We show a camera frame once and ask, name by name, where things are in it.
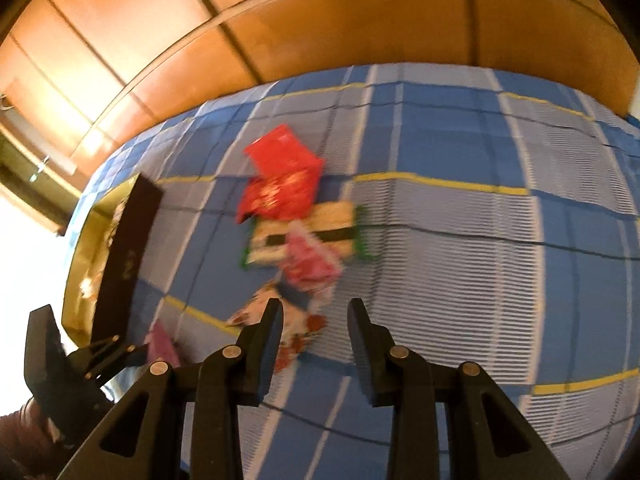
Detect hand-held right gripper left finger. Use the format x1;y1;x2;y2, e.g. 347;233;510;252
57;297;285;480

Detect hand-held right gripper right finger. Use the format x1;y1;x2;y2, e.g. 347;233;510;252
346;297;571;480

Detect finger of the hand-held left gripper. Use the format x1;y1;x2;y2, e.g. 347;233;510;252
24;305;113;446
67;335;151;386

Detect white red floral snack packet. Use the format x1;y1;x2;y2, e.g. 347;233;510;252
225;280;328;373

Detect purple snack packet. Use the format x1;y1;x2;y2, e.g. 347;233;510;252
147;320;181;366

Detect pink snack packet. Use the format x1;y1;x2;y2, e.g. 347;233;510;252
280;220;343;296

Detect gold tin box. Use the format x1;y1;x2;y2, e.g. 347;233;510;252
61;174;165;347

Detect green-edged cereal bar packet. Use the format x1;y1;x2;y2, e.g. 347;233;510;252
239;201;371;268

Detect red gold-print snack packet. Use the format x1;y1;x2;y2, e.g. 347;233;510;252
236;167;321;223

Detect plain red snack packet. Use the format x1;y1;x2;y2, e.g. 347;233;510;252
243;124;326;186

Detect person's left forearm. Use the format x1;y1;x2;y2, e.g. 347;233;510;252
0;397;71;480

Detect blue plaid bedsheet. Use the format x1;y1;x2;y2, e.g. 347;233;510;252
65;62;640;480

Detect wooden door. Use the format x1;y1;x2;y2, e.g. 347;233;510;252
0;125;86;236

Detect wooden wardrobe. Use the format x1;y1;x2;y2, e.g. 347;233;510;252
0;0;631;181

